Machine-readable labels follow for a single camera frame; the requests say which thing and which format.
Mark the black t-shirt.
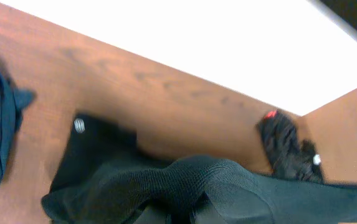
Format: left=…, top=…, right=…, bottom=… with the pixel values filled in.
left=41, top=114, right=357, bottom=224

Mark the black red patterned garment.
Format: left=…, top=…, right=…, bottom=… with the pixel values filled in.
left=257, top=110, right=324, bottom=184

